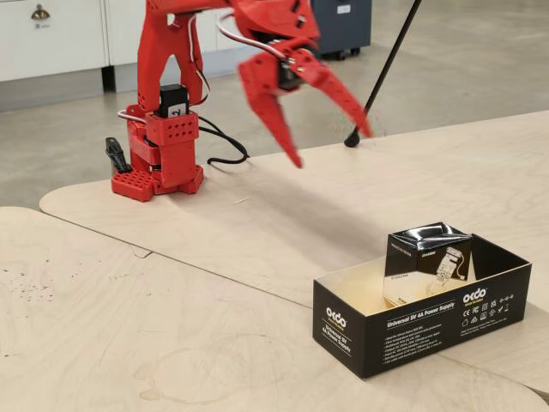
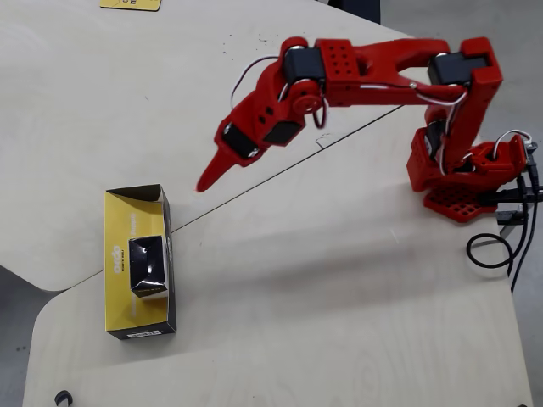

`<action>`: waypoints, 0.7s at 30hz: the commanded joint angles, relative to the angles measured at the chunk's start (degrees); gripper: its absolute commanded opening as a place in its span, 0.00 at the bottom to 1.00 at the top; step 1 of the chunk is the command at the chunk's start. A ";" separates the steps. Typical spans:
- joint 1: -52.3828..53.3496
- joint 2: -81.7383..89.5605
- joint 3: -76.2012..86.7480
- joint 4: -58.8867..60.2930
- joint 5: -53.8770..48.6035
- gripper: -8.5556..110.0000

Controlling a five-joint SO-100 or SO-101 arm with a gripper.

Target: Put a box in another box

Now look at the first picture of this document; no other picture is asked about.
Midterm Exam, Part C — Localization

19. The black tripod leg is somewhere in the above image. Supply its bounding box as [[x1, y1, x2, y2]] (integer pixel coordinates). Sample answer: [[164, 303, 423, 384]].
[[344, 0, 424, 148]]

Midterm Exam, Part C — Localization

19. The long open black box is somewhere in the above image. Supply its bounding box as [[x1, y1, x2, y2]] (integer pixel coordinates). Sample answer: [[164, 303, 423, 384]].
[[312, 233, 533, 380]]

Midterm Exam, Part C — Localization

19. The plain white cabinet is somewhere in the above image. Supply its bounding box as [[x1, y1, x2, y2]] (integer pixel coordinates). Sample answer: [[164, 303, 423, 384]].
[[104, 0, 258, 94]]

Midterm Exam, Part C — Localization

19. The black cable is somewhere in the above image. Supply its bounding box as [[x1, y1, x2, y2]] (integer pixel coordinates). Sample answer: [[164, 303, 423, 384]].
[[197, 115, 250, 167], [197, 126, 244, 158]]

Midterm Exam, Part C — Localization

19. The dark grey wheeled cabinet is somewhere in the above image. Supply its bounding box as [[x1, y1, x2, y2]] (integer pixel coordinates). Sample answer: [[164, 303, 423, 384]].
[[311, 0, 373, 61]]

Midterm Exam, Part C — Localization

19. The black table clamp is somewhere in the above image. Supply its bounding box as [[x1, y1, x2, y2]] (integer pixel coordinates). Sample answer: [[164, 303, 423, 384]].
[[105, 136, 133, 175]]

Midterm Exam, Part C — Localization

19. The small black white box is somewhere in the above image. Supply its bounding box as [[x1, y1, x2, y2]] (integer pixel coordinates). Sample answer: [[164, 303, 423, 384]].
[[382, 221, 474, 310]]

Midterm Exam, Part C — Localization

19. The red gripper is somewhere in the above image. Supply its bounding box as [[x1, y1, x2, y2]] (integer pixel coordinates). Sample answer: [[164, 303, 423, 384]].
[[238, 37, 373, 169]]

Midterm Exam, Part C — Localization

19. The white cabinet with brass handle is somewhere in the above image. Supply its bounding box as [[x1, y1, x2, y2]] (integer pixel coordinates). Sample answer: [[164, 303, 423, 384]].
[[0, 0, 108, 83]]

